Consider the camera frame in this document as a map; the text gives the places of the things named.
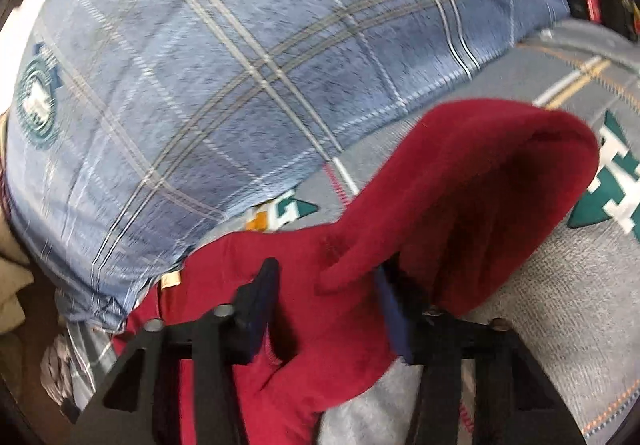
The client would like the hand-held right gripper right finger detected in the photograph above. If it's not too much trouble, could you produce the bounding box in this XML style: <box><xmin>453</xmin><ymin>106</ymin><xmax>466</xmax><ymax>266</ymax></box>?
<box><xmin>375</xmin><ymin>252</ymin><xmax>588</xmax><ymax>445</ymax></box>

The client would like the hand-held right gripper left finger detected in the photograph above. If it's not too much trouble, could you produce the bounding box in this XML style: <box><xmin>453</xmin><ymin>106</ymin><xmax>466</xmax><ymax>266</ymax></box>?
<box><xmin>67</xmin><ymin>258</ymin><xmax>280</xmax><ymax>445</ymax></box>

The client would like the beige towel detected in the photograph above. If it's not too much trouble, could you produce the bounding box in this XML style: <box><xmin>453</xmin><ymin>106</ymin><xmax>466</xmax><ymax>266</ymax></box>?
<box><xmin>0</xmin><ymin>210</ymin><xmax>35</xmax><ymax>341</ymax></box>

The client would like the grey printed bed sheet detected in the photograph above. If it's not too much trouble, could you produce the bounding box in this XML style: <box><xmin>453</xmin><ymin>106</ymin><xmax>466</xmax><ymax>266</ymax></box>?
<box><xmin>40</xmin><ymin>20</ymin><xmax>640</xmax><ymax>445</ymax></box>

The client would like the red garment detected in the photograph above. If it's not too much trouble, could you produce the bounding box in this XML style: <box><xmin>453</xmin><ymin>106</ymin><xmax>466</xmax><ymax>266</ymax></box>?
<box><xmin>112</xmin><ymin>98</ymin><xmax>601</xmax><ymax>445</ymax></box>

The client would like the blue plaid pillow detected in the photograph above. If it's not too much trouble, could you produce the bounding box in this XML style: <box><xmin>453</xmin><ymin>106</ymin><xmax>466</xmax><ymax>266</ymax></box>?
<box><xmin>5</xmin><ymin>0</ymin><xmax>573</xmax><ymax>332</ymax></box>

